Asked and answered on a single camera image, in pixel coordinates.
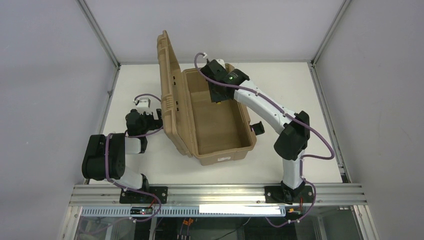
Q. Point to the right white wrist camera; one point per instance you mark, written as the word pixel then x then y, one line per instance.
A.
pixel 221 62

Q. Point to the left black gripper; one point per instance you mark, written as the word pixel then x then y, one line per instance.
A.
pixel 154 119

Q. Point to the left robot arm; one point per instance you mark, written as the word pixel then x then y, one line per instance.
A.
pixel 105 155

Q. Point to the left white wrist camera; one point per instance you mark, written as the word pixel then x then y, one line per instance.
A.
pixel 143 106

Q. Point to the slotted cable duct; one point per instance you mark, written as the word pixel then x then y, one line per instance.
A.
pixel 203 210

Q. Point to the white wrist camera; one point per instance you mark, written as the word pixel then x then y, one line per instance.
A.
pixel 221 62
pixel 143 106

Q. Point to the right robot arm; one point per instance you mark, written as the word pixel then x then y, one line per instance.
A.
pixel 291 127

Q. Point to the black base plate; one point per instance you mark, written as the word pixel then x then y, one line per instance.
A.
pixel 278 195
pixel 131 197

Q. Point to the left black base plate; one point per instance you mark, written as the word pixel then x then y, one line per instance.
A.
pixel 131 197

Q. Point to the tan plastic toolbox bin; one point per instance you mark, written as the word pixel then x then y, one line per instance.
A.
pixel 219 130

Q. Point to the black front toolbox latch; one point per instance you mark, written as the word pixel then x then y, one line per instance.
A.
pixel 257 128

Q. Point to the white label on bin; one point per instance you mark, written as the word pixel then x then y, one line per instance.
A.
pixel 223 159

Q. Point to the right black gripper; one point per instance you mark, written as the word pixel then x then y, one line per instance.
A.
pixel 218 95

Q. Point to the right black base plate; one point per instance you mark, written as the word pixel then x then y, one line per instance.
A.
pixel 278 195

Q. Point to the aluminium front rail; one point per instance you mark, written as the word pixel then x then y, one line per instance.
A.
pixel 193 195

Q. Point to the tan toolbox lid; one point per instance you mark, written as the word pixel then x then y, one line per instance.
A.
pixel 174 104

